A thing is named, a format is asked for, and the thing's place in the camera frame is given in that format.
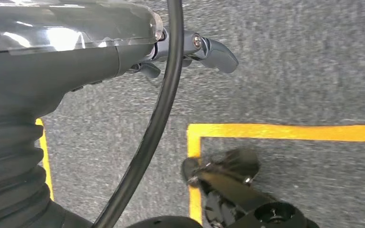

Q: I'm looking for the black robot foot mechanism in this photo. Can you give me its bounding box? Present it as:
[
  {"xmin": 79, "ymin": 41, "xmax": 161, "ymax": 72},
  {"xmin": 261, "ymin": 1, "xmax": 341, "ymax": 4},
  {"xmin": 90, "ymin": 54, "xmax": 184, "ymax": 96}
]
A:
[{"xmin": 181, "ymin": 148, "xmax": 320, "ymax": 228}]

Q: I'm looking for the black left camera cable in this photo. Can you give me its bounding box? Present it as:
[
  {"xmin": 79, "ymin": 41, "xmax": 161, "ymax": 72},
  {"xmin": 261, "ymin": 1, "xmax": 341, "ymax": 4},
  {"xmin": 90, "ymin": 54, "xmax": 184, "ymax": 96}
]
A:
[{"xmin": 91, "ymin": 0, "xmax": 185, "ymax": 228}]

